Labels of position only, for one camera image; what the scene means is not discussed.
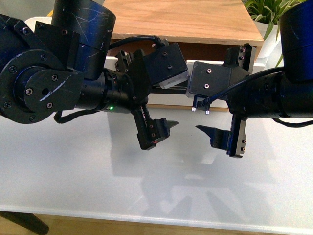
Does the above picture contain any wooden drawer cabinet box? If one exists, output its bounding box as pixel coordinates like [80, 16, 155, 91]
[103, 0, 264, 61]

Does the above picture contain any black right camera cable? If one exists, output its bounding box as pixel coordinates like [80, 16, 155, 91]
[198, 67, 286, 107]

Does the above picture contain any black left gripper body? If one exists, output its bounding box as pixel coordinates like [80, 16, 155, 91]
[102, 49, 152, 113]

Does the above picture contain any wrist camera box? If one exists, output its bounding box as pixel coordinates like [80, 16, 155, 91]
[185, 61, 232, 114]
[143, 43, 189, 89]

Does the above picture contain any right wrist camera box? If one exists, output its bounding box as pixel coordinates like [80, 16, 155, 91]
[185, 61, 232, 114]

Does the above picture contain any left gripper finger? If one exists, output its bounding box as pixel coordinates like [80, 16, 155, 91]
[115, 50, 135, 73]
[131, 105, 178, 150]

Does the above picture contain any black metal drawer handle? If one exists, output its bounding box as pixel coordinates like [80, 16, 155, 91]
[151, 84, 187, 94]

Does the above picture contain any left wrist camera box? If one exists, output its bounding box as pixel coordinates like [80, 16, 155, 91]
[143, 43, 189, 89]

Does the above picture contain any dark table leg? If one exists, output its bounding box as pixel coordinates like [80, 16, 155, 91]
[0, 211, 49, 235]

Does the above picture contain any white plant pot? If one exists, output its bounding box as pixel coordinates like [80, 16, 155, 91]
[254, 21, 282, 68]

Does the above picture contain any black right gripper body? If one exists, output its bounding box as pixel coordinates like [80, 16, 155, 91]
[221, 62, 252, 116]

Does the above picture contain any black camera cable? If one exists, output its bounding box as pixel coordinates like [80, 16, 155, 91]
[198, 67, 286, 107]
[108, 35, 169, 50]

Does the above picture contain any wooden drawer white front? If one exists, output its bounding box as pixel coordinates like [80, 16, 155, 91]
[104, 56, 265, 110]

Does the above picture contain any green spider plant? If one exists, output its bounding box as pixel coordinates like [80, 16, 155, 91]
[243, 0, 303, 66]

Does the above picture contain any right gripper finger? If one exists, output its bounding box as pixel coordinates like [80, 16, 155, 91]
[224, 44, 256, 73]
[196, 114, 247, 158]

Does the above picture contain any black left camera cable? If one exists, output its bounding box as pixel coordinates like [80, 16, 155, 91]
[108, 35, 169, 50]

